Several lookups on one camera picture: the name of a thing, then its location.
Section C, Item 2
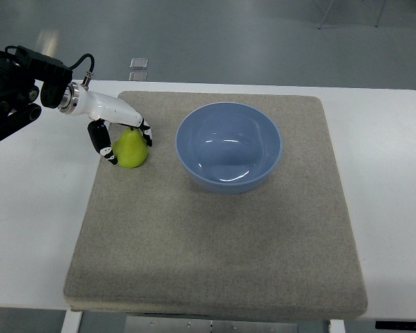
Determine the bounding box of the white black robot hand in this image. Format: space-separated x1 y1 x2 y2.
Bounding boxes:
58 83 152 165

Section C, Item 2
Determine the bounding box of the green pear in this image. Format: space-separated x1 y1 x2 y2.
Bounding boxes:
112 128 148 169

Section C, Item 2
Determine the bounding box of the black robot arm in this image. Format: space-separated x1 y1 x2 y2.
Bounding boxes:
0 46 95 141

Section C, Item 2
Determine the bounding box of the blue ceramic bowl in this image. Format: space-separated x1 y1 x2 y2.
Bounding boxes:
175 102 283 194

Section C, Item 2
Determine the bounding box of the lower floor outlet plate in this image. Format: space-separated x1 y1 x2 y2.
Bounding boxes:
128 71 148 81

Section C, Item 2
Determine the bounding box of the floor outlet plate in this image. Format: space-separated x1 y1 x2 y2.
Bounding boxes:
130 58 148 69
128 71 148 81

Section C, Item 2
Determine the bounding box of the upper floor outlet plate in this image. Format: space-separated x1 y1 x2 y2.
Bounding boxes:
130 58 148 69

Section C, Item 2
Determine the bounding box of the grey felt mat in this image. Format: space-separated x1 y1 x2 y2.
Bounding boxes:
63 92 367 321

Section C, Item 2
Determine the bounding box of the metal table frame bar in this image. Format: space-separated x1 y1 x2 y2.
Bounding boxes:
124 316 298 333

